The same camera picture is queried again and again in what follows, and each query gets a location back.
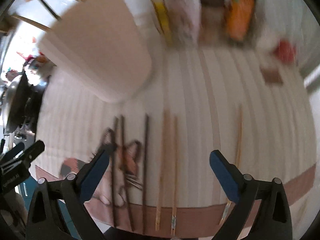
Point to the orange label sauce bottle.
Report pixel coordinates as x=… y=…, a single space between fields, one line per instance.
x=238 y=19

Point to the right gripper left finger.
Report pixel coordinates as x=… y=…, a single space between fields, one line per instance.
x=45 y=219

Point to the dark chopstick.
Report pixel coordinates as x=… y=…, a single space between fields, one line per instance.
x=115 y=126
x=146 y=137
x=123 y=151

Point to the brown lid spice jar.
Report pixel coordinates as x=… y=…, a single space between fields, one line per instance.
x=212 y=13

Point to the clear plastic organizer tray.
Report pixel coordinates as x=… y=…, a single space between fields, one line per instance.
x=225 y=38

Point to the light bamboo chopstick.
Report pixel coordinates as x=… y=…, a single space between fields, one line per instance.
x=164 y=144
x=174 y=204
x=237 y=161

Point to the brown label patch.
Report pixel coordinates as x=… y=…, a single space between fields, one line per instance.
x=271 y=76

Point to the white printed seasoning packet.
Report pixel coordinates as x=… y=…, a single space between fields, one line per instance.
x=185 y=19

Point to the yellow seasoning box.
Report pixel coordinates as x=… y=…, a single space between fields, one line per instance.
x=162 y=21

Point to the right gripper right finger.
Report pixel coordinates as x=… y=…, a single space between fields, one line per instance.
x=273 y=219

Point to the beige utensil holder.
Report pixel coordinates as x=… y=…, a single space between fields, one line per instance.
x=98 y=43

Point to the red tomato in bag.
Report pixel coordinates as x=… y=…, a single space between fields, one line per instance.
x=285 y=52

